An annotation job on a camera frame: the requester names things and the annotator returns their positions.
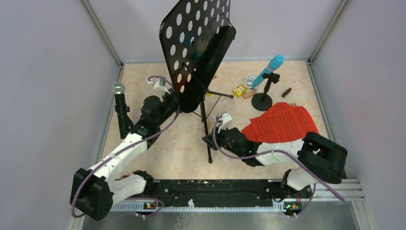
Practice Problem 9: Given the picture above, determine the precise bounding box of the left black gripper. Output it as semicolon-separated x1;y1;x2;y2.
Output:
155;86;198;126

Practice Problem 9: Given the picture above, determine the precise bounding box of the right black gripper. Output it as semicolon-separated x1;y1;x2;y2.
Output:
204;124;243;157

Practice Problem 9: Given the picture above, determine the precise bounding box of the black round-base microphone stand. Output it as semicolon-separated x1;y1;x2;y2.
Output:
251;73;280;111

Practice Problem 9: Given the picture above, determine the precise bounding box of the red sheet music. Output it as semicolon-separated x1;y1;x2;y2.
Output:
241;102;319;143

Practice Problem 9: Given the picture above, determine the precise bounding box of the black music stand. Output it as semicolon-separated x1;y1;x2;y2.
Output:
159;0;237;164

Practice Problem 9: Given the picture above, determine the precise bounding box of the blue toy microphone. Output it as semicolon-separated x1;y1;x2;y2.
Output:
251;55;284;89

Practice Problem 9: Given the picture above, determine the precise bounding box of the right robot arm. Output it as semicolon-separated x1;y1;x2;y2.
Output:
202;128;348;197

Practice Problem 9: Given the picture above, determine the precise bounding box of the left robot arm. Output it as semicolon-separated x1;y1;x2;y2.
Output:
70;93;180;221

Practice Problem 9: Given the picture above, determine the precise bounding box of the black silver-head microphone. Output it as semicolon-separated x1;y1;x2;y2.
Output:
112;81;131;140

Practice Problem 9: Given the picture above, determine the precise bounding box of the yellow toy block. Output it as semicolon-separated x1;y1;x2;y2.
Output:
232;85;247;98

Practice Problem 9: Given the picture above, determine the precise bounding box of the wooden block near card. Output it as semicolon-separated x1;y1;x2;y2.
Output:
242;90;257;99

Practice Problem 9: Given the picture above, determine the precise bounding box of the blue playing card box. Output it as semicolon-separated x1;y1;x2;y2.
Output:
245;74;257;89

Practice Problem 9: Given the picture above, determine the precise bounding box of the dark brown wooden block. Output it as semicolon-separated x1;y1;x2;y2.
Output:
282;88;292;98

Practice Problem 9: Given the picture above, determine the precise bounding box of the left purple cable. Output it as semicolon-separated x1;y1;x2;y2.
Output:
70;75;181;219

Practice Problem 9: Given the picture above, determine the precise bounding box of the purple cable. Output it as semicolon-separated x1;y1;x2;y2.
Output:
212;115;346;218
70;75;181;219

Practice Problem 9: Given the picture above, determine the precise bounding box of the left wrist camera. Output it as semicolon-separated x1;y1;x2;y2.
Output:
147;76;172;95

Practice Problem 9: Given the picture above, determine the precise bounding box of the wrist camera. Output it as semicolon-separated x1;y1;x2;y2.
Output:
215;112;232;134
147;76;172;95

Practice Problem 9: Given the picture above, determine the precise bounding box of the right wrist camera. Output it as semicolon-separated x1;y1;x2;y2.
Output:
215;112;232;134

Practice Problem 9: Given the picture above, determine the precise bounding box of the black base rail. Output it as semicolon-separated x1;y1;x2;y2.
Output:
137;179;312;208

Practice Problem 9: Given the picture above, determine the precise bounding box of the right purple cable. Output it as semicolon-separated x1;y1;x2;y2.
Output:
212;115;346;218

